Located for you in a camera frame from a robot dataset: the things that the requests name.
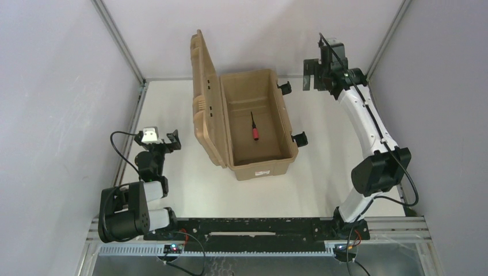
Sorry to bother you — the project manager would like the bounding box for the tan plastic storage bin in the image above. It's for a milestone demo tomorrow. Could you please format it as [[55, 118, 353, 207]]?
[[220, 69, 299, 181]]

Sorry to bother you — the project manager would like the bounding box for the black front bin latch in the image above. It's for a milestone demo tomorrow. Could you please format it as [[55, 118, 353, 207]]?
[[291, 131, 308, 148]]

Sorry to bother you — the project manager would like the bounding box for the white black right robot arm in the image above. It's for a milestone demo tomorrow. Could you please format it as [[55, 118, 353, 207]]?
[[303, 59, 411, 239]]

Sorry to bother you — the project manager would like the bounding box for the black bin latch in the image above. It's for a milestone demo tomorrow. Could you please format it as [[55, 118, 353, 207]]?
[[291, 131, 308, 148], [277, 81, 292, 95]]

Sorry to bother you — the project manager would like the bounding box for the aluminium frame post left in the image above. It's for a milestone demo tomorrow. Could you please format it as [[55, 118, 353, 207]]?
[[91, 0, 146, 85]]

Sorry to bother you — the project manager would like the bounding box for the aluminium frame post right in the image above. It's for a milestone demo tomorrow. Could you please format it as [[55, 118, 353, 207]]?
[[366, 0, 412, 80]]

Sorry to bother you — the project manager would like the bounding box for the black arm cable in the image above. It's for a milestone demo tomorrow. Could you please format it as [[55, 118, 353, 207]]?
[[110, 131, 143, 180], [318, 32, 420, 276]]

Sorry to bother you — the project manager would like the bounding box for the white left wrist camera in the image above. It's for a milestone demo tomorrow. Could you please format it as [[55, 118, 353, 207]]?
[[141, 126, 159, 144]]

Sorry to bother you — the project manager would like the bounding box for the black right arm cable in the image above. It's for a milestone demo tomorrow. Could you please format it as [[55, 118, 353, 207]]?
[[318, 32, 420, 276]]

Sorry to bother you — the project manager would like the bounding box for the tan bin lid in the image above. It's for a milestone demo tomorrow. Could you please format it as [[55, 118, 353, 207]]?
[[190, 30, 228, 168]]

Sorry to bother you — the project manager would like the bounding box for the left controller board with leds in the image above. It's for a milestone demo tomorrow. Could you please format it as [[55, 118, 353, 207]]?
[[163, 243, 184, 255]]

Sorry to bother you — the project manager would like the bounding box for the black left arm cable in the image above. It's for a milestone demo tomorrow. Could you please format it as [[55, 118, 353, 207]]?
[[110, 131, 143, 180]]

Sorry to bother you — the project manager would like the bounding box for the controller board with leds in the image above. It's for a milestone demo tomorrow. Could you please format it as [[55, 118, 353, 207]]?
[[163, 243, 184, 255], [333, 244, 357, 262]]

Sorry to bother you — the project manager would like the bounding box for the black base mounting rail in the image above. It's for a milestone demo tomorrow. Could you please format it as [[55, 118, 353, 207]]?
[[143, 217, 371, 254]]

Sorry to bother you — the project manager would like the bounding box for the black rear bin latch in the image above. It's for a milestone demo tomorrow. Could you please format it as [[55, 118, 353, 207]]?
[[277, 81, 292, 95]]

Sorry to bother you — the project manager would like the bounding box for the aluminium frame post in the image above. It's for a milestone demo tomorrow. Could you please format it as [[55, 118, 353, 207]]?
[[91, 0, 146, 85], [366, 0, 412, 80]]

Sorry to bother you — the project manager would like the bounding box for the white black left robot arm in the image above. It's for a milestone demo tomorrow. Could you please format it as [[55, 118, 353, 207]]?
[[98, 126, 181, 243]]

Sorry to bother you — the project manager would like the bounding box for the red handled screwdriver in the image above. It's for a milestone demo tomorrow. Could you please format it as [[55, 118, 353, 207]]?
[[250, 112, 260, 141]]

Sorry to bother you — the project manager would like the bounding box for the right controller board with leds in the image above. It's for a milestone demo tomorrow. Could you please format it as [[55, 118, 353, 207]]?
[[333, 244, 357, 262]]

